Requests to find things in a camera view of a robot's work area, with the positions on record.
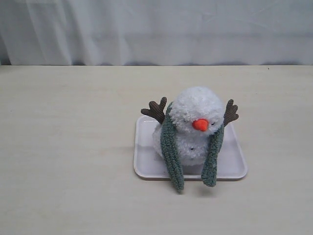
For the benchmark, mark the white plush snowman toy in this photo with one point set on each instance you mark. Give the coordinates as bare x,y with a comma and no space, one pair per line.
196,114

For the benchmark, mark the white backdrop curtain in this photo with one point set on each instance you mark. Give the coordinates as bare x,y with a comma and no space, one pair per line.
156,32

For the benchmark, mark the white rectangular plastic tray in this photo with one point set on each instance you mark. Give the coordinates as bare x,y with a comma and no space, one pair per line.
148,165

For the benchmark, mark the green fleece scarf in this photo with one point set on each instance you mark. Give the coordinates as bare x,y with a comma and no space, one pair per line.
174,167

